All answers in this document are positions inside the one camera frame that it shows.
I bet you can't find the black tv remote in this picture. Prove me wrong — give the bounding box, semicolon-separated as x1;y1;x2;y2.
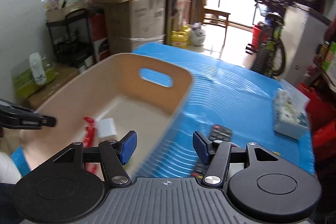
191;124;233;180

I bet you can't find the white usb charger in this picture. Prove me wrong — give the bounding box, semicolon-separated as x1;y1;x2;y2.
96;118;117;139

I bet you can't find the red toy figure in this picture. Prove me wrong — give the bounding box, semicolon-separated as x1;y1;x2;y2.
83;117;97;174

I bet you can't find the beige plastic storage bin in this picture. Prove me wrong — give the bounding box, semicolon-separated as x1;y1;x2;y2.
20;53;193;176

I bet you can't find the green plastic container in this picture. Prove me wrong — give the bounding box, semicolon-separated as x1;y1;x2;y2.
11;53;56;99

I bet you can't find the floor cardboard box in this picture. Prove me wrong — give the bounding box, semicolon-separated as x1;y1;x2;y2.
23;64;79;110

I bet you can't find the tissue box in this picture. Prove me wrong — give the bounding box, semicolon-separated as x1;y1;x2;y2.
273;89;309;140

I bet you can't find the black metal shelf cart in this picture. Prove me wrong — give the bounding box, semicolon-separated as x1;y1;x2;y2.
46;8;96;69

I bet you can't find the green black bicycle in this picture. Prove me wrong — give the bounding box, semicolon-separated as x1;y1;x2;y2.
245;0;294;78

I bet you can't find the red gift bag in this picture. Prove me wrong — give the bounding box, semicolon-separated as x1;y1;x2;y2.
297;83;335;161

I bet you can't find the yellow oil jug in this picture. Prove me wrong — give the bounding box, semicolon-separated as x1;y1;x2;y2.
170;24;191;48

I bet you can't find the red bucket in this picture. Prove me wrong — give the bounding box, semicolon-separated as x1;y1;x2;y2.
250;24;263;53

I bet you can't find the large stacked cardboard box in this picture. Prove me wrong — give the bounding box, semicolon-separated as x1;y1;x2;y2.
104;0;166;55

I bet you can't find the wooden chair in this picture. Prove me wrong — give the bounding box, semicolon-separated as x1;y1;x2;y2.
201;0;230;50

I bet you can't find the green white product box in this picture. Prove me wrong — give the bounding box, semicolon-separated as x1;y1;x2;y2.
322;42;336;72

